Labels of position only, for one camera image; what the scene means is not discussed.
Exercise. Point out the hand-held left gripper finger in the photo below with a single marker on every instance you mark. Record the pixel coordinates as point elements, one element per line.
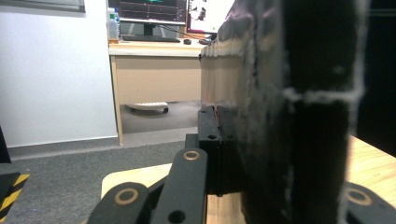
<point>218,149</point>

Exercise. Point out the white wheeled dolly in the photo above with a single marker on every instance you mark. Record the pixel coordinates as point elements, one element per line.
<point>148,106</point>

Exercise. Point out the beige office desk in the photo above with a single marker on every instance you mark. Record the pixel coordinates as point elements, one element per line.
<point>155,74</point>

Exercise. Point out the black keyboard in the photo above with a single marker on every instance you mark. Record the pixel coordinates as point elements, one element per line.
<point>149,38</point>

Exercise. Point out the bright-screen computer monitor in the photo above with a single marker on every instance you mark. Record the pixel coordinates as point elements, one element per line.
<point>208,15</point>

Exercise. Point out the dark-screen computer monitor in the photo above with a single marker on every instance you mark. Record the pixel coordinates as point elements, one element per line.
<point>149,11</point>

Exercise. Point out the clear plastic bottle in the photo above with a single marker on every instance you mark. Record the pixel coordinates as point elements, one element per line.
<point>112,28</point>

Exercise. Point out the dark stand base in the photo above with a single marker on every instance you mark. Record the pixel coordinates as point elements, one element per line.
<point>3,149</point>

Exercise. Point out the grey framed board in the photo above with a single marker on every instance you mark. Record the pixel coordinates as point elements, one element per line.
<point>40,4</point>

